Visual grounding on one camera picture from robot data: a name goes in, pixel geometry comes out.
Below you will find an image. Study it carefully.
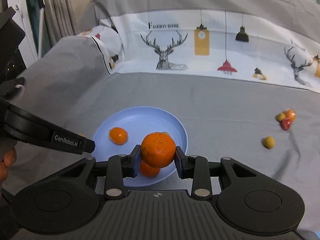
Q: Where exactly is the orange tangerine front cluster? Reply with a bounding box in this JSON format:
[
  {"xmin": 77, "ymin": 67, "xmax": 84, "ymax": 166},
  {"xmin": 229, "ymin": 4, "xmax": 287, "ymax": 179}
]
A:
[{"xmin": 140, "ymin": 160, "xmax": 161, "ymax": 178}]

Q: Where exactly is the orange tangerine cluster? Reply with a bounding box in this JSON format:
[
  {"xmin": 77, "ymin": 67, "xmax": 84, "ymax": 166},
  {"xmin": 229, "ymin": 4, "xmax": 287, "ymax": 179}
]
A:
[
  {"xmin": 140, "ymin": 160, "xmax": 161, "ymax": 178},
  {"xmin": 140, "ymin": 132, "xmax": 176, "ymax": 168}
]

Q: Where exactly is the red fruit cluster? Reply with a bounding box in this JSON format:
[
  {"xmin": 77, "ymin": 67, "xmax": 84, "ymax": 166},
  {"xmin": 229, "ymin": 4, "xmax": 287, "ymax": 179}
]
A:
[{"xmin": 281, "ymin": 118, "xmax": 292, "ymax": 131}]

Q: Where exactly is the person left hand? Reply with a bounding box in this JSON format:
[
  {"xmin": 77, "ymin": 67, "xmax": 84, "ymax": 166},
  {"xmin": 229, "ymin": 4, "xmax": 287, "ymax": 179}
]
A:
[{"xmin": 0, "ymin": 148, "xmax": 17, "ymax": 185}]

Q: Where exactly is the black phone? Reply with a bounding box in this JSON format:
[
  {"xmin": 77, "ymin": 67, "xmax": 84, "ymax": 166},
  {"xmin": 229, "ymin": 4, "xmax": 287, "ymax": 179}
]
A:
[{"xmin": 0, "ymin": 77, "xmax": 25, "ymax": 99}]

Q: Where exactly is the blue round plate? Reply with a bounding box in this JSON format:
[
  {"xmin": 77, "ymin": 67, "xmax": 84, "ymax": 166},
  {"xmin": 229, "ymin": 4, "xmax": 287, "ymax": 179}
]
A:
[{"xmin": 91, "ymin": 106, "xmax": 189, "ymax": 188}]

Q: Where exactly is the yellow-green longan cluster left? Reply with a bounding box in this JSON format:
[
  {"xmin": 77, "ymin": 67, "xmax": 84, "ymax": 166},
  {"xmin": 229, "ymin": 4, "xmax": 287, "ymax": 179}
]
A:
[{"xmin": 276, "ymin": 113, "xmax": 286, "ymax": 122}]

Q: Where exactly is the orange wrapped fruit cluster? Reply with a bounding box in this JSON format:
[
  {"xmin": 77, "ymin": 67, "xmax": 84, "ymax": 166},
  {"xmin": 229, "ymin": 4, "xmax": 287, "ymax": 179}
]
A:
[{"xmin": 284, "ymin": 109, "xmax": 296, "ymax": 122}]

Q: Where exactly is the grey curtain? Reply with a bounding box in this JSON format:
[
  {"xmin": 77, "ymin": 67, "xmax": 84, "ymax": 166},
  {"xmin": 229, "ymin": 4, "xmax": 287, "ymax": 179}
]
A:
[{"xmin": 44, "ymin": 0, "xmax": 78, "ymax": 47}]

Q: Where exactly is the grey printed sofa cover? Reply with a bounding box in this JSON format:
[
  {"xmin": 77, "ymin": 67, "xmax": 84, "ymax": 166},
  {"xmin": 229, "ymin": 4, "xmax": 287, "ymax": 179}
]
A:
[{"xmin": 14, "ymin": 0, "xmax": 319, "ymax": 232}]

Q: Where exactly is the black white striped pole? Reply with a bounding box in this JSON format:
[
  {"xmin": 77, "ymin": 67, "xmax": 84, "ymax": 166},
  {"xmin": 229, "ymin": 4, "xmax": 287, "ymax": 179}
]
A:
[{"xmin": 37, "ymin": 0, "xmax": 45, "ymax": 59}]

